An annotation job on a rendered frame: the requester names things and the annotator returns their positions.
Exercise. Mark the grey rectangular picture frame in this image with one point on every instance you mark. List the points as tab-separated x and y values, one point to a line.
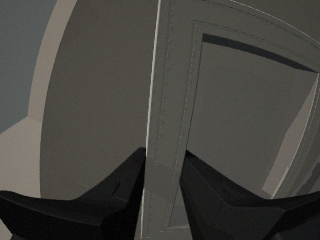
239	89

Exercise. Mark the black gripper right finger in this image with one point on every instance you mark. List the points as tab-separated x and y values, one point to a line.
219	209

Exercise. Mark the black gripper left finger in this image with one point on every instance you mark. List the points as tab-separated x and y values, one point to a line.
107	211

